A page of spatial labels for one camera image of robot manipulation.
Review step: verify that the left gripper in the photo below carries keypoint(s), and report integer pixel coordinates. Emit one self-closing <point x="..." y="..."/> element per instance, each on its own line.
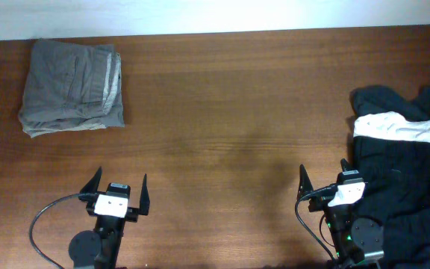
<point x="134" y="213"/>

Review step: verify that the folded grey shorts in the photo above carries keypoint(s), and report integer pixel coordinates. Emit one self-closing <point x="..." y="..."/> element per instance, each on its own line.
<point x="72" y="87"/>

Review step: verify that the dark garment pile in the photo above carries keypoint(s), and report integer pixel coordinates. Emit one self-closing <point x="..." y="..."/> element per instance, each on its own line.
<point x="378" y="99"/>

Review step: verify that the black shorts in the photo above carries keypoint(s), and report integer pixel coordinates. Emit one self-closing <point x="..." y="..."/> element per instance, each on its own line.
<point x="398" y="195"/>

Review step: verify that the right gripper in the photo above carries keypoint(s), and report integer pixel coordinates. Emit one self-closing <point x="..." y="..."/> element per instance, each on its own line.
<point x="316" y="203"/>

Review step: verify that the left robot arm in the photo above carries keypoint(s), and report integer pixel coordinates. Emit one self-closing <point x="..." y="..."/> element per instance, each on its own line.
<point x="98" y="248"/>

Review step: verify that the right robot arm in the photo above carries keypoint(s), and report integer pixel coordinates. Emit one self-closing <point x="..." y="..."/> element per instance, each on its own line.
<point x="357" y="240"/>

